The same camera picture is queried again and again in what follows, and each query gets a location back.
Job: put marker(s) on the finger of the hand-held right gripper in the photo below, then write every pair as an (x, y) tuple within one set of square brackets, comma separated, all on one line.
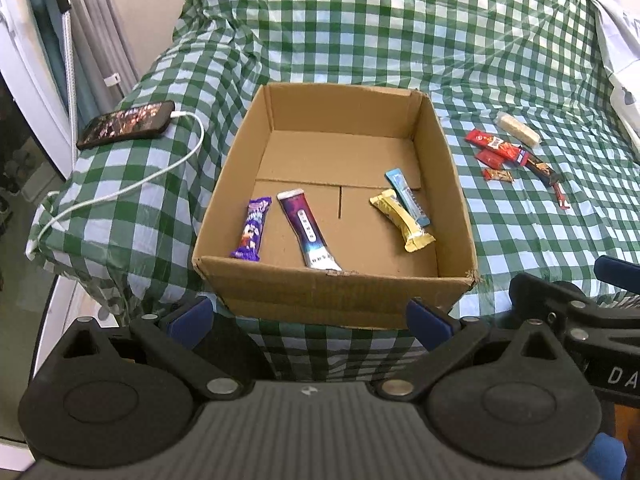
[(617, 272), (530, 295)]

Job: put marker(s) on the red packet with blue label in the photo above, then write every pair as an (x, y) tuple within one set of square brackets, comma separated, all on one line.
[(502, 149)]

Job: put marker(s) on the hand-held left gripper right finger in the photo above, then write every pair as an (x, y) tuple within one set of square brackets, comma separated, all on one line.
[(427, 322)]

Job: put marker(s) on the purple snack packet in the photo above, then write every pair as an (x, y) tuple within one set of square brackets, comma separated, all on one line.
[(252, 230)]

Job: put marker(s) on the clear peanut packet red ends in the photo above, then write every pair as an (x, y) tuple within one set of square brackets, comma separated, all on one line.
[(498, 175)]

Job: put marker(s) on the small plain red packet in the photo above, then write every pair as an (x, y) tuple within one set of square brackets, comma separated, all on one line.
[(491, 159)]

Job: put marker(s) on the black smartphone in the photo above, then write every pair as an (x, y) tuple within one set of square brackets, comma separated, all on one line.
[(125, 122)]

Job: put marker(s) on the brown cardboard box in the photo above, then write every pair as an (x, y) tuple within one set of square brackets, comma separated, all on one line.
[(300, 160)]

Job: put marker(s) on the white printed bedding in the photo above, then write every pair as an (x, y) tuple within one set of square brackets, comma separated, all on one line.
[(620, 60)]

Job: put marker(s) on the grey curtain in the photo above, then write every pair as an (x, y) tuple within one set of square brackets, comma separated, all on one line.
[(107, 20)]

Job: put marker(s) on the light blue stick packet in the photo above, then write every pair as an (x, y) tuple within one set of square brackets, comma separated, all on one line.
[(400, 185)]

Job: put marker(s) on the dark brown wafer packet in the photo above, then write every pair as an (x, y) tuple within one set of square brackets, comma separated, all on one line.
[(542, 167)]

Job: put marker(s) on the long purple and white packet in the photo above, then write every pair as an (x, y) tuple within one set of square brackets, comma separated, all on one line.
[(305, 225)]

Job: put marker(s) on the thin red stick packet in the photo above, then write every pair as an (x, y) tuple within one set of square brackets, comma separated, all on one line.
[(561, 195)]

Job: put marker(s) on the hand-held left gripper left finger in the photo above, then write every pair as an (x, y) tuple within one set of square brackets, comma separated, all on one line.
[(192, 321)]

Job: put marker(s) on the pale rice bar clear packet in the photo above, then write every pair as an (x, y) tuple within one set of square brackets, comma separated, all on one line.
[(517, 129)]

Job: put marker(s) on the green checked cloth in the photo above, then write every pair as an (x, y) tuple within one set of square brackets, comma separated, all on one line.
[(350, 35)]

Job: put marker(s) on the yellow biscuit packet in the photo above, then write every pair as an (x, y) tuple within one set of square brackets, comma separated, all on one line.
[(400, 217)]

